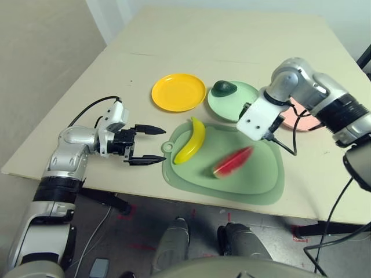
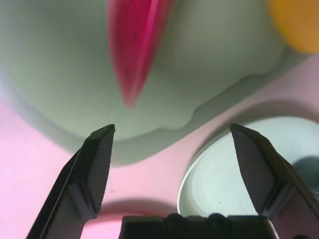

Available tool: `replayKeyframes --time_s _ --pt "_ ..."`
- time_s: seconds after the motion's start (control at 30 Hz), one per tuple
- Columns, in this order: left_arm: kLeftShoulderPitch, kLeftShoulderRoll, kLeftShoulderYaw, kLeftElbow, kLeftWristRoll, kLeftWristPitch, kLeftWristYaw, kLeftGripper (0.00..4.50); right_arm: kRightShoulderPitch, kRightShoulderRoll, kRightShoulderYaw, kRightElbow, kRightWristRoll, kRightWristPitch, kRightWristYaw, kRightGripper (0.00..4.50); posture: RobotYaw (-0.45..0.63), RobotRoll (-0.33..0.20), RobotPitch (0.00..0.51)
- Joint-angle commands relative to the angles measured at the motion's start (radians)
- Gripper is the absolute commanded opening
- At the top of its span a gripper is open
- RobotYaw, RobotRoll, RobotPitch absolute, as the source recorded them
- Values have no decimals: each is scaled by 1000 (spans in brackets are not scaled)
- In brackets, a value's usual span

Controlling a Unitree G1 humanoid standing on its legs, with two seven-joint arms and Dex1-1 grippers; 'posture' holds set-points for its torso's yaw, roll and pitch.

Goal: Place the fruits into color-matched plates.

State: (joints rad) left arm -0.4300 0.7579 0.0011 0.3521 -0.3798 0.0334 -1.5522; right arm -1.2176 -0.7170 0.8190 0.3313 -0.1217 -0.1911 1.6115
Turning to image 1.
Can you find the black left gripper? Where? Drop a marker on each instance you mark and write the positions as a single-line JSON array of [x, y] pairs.
[[123, 143]]

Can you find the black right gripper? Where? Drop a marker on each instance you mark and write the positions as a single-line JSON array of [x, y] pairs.
[[276, 124]]

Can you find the dark green toy avocado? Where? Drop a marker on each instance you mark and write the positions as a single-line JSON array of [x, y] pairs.
[[223, 88]]

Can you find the yellow toy banana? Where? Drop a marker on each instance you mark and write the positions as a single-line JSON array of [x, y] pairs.
[[194, 142]]

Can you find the toy watermelon slice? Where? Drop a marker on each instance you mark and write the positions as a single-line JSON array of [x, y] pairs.
[[232, 163]]

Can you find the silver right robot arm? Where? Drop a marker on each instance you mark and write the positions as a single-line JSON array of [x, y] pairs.
[[327, 98]]

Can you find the light green plastic plate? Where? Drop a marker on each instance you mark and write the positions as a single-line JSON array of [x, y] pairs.
[[226, 107]]

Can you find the pink plastic plate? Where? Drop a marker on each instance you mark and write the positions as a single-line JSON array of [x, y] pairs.
[[301, 124]]

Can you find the yellow plastic plate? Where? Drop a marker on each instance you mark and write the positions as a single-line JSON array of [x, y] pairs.
[[178, 92]]

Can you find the black table foot bar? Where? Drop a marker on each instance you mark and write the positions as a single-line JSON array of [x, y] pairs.
[[319, 230], [104, 199]]

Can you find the green silicone cutting mat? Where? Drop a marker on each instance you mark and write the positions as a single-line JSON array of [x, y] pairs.
[[246, 188]]

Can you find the grey robot left leg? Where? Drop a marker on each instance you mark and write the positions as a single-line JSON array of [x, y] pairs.
[[171, 243]]

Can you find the grey robot leg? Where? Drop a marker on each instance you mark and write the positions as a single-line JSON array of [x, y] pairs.
[[171, 243], [243, 240]]

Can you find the grey robot right leg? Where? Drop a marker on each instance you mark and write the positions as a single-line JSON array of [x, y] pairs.
[[243, 240]]

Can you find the grey blue floor box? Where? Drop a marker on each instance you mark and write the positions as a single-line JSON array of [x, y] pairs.
[[99, 267]]

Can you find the side table with black legs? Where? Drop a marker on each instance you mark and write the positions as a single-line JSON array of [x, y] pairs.
[[365, 56]]

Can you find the grey robot torso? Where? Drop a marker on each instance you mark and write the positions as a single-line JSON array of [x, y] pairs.
[[232, 269]]

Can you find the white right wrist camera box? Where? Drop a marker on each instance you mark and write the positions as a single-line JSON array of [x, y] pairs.
[[261, 116]]

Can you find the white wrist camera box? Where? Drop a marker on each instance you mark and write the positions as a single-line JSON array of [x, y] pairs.
[[261, 116], [114, 116]]

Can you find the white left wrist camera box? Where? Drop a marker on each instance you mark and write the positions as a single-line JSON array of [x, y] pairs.
[[114, 116]]

